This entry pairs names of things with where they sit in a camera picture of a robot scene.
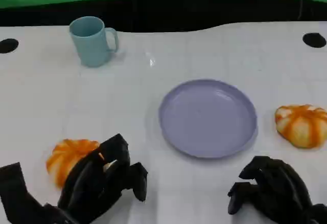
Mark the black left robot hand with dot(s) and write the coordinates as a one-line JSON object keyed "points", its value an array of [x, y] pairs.
{"points": [[94, 183]]}

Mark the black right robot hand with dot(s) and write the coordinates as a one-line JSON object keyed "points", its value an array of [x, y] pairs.
{"points": [[281, 190]]}

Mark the orange and white bread roll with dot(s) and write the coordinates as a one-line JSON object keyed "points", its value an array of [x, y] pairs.
{"points": [[301, 127], [67, 157]]}

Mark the lilac plate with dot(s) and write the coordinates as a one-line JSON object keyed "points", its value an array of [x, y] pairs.
{"points": [[207, 119]]}

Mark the pale green mug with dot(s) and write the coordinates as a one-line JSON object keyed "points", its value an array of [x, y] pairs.
{"points": [[92, 45]]}

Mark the black cloth under green cloth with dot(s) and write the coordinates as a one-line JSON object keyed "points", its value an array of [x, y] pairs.
{"points": [[204, 12]]}

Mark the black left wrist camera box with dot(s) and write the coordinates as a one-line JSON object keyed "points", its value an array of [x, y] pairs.
{"points": [[12, 190]]}

